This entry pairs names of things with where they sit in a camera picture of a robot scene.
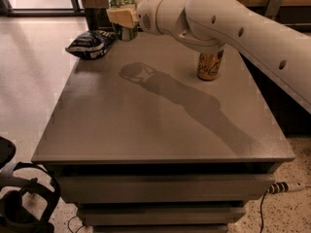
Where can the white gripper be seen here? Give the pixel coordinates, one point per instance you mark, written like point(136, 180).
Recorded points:
point(146, 14)

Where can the green soda can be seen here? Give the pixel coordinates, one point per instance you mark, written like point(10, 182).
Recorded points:
point(123, 33)

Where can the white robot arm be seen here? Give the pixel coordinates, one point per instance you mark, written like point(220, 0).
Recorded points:
point(207, 26)

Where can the blue chip bag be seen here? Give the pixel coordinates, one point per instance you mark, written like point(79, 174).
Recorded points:
point(91, 44)

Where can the orange soda can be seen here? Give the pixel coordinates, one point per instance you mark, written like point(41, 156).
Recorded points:
point(209, 65)

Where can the grey drawer cabinet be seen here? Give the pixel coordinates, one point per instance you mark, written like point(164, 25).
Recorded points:
point(141, 145)

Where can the black chair base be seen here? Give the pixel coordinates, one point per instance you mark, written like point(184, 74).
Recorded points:
point(14, 218)

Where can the white power strip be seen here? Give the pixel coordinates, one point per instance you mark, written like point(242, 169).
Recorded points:
point(285, 187)

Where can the right metal wall bracket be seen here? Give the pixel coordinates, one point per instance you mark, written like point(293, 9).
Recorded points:
point(272, 8)

